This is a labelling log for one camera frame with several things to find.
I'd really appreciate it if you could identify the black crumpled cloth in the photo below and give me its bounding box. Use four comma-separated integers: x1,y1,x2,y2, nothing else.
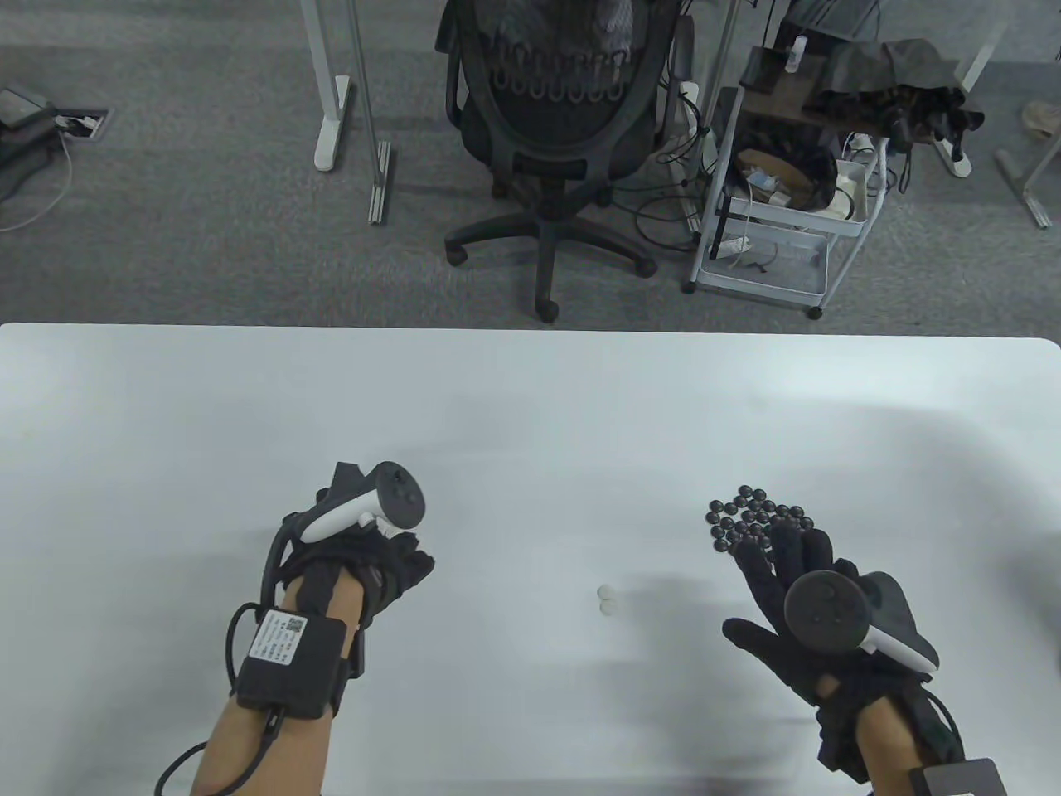
808,39,987,167

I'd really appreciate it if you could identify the aluminium profile post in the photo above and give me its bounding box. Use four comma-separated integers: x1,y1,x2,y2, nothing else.
344,0,392,225

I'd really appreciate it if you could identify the white wheeled utility cart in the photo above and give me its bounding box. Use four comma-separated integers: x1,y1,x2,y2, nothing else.
682,41,892,323

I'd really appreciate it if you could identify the floor socket box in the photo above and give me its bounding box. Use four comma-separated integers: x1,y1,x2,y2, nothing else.
54,106,113,140

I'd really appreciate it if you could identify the black wrist sensor box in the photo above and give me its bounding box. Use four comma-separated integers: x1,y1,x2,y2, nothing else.
236,609,349,718
909,759,1008,796

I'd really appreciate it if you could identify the white power adapter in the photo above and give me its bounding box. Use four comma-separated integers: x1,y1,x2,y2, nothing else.
833,158,871,222

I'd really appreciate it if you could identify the black mesh office chair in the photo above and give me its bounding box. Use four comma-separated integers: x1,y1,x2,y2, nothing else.
437,0,701,324

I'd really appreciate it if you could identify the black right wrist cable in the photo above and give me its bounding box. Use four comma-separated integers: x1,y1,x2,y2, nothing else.
924,692,967,760

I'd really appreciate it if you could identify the white floor cable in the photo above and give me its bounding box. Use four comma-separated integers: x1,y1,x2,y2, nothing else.
0,137,74,231

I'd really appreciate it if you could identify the white slanted desk leg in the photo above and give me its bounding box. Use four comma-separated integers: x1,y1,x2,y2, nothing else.
928,0,1008,179

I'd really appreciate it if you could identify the person's left hand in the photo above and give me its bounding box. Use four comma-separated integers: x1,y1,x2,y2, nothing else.
269,489,436,635

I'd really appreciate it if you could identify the person's left forearm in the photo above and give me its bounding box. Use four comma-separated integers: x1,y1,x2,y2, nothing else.
191,576,366,796

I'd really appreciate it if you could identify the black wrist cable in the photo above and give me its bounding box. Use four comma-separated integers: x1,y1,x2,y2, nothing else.
924,692,967,760
156,514,312,796

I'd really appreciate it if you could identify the group of black go stones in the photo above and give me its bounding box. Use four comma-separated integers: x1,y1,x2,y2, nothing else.
706,485,815,555

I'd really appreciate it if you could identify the black right wrist sensor box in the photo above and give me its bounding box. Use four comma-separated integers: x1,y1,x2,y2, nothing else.
909,759,1008,796

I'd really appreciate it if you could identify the dark grey left hand controller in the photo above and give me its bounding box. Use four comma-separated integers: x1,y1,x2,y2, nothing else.
298,462,428,544

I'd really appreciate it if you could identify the black and tan bag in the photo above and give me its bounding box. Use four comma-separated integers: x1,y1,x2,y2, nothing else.
734,124,840,212

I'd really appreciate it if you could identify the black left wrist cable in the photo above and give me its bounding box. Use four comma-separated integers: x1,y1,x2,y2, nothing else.
156,514,312,796

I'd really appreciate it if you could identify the person's right hand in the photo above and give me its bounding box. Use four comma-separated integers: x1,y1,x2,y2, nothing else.
723,524,967,784

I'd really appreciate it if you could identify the black left wrist sensor box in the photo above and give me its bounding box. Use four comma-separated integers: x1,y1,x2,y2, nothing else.
236,609,349,718

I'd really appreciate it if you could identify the grey desk leg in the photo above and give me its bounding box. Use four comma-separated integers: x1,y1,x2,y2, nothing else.
995,137,1061,231

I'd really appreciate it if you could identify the black phone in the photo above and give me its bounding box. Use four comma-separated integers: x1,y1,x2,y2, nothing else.
740,48,788,90

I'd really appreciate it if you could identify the grey white right hand controller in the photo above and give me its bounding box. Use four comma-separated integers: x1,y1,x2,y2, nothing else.
783,570,942,674

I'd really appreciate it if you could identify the person's right forearm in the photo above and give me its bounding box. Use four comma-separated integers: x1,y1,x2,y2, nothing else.
856,701,923,796

